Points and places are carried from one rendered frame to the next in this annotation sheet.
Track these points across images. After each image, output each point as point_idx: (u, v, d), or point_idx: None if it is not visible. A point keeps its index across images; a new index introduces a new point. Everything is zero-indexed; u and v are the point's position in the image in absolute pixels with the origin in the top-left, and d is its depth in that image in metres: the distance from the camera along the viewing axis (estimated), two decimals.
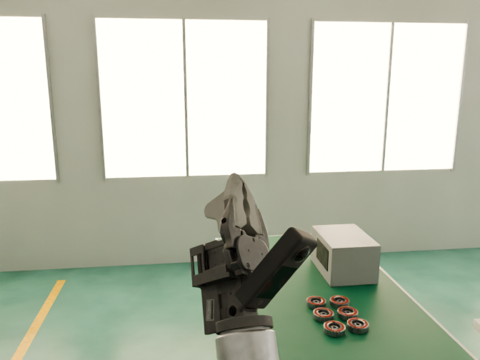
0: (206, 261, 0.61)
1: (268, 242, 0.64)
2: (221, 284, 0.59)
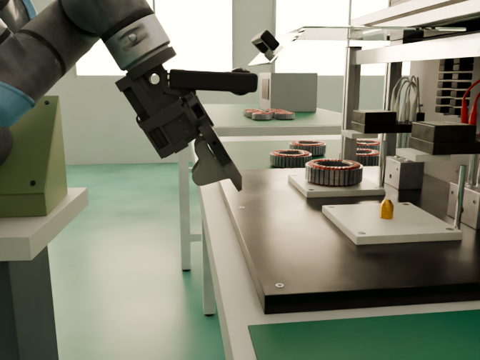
0: None
1: (213, 130, 0.58)
2: None
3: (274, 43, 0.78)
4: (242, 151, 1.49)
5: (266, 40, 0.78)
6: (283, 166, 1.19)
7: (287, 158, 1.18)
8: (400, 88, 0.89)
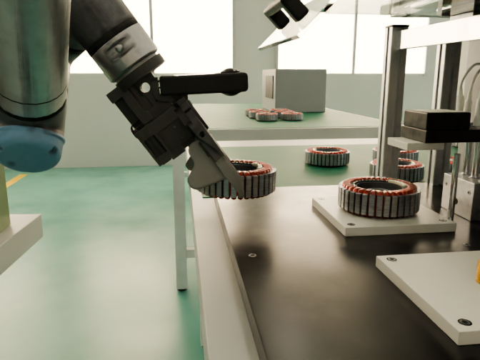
0: None
1: (201, 121, 0.57)
2: None
3: (301, 10, 0.52)
4: (246, 159, 1.23)
5: (289, 5, 0.52)
6: (218, 195, 0.59)
7: None
8: (473, 79, 0.63)
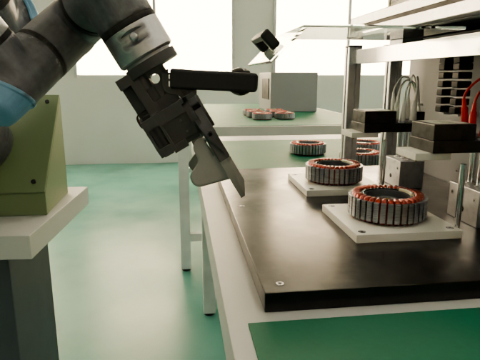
0: None
1: (209, 121, 0.57)
2: None
3: (274, 43, 0.78)
4: (242, 150, 1.49)
5: (266, 39, 0.78)
6: (381, 221, 0.63)
7: (391, 206, 0.62)
8: (400, 88, 0.89)
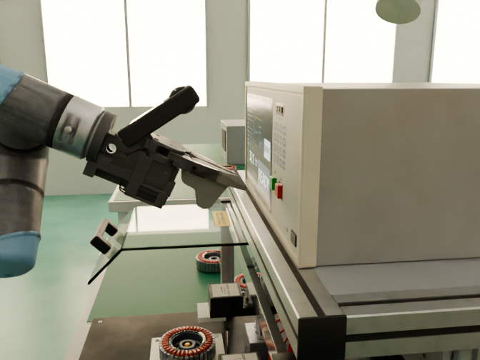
0: None
1: (185, 158, 0.58)
2: None
3: (104, 248, 0.79)
4: (153, 258, 1.49)
5: (96, 246, 0.78)
6: None
7: None
8: None
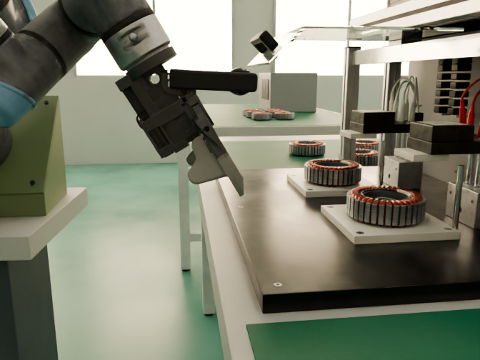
0: None
1: (206, 116, 0.57)
2: None
3: (273, 43, 0.78)
4: (241, 151, 1.49)
5: (265, 41, 0.78)
6: (379, 223, 0.63)
7: (388, 207, 0.62)
8: (398, 88, 0.89)
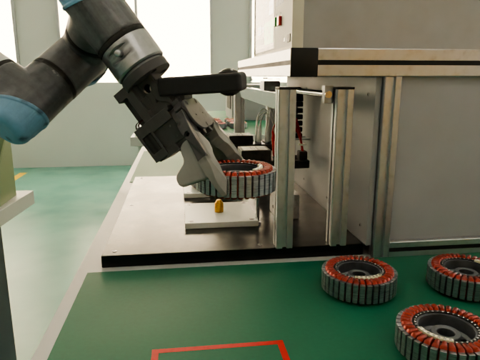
0: None
1: (187, 121, 0.59)
2: None
3: None
4: (175, 159, 1.81)
5: None
6: (206, 193, 0.61)
7: None
8: (258, 118, 1.21)
